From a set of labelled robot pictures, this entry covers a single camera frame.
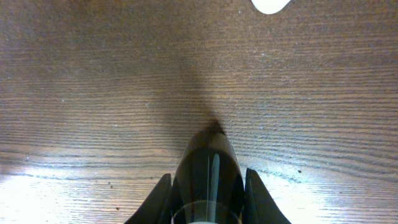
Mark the dark bottle white cap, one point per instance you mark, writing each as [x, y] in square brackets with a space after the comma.
[208, 184]

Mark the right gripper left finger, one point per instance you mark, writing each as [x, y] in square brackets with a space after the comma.
[155, 208]

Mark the white spray bottle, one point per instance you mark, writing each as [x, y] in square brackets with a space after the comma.
[269, 6]

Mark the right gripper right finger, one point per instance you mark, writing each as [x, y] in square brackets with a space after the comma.
[259, 206]

